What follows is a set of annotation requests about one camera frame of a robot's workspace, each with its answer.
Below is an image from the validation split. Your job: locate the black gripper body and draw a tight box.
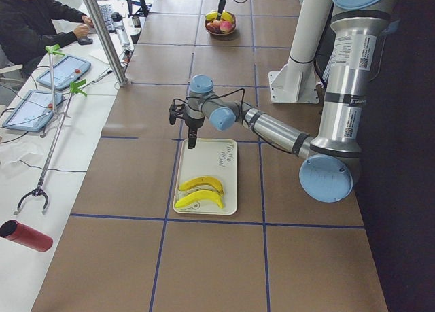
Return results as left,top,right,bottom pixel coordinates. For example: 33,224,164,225
185,113,204,137

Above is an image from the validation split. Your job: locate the yellow banana front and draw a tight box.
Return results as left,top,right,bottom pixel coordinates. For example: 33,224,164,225
178,176,224,196

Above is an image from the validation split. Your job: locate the yellow banana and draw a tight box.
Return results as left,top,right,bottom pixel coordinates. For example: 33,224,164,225
178,176,224,196
205,11,235,24

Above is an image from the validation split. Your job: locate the brown wicker basket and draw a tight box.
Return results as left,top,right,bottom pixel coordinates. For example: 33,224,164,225
205,11,237,36

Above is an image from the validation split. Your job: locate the dark red mango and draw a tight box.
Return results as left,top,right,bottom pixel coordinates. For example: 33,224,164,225
206,23,220,34

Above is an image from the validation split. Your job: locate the white bear print tray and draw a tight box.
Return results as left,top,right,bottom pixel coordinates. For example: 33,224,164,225
173,139,238,215

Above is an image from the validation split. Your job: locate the small metal cup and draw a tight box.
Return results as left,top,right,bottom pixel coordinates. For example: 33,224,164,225
131,15,141,29

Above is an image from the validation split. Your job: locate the clear water bottle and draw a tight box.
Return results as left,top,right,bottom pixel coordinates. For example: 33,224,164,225
111,12,131,48

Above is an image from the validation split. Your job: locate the teach pendant far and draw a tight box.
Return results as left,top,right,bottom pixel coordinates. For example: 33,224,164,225
53,55,91,90

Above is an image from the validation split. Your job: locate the teach pendant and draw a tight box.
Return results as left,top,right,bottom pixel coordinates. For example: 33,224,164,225
2,90,54,132
53,55,91,90

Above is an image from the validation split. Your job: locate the teach pendant near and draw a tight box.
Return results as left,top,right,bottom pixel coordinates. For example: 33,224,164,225
2,90,54,132

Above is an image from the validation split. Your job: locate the seated person in black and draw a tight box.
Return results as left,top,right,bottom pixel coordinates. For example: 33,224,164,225
1,0,94,77

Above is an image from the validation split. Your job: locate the red cylinder bottle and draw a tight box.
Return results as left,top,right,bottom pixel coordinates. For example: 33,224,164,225
1,220,53,252

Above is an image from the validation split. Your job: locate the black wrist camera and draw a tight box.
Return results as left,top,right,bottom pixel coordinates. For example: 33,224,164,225
169,98,186,125

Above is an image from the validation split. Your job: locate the aluminium frame post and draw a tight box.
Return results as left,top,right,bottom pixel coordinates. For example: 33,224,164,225
83,0,128,87

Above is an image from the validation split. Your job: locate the green handled reacher grabber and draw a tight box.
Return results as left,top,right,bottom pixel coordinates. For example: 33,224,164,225
14,79,87,215

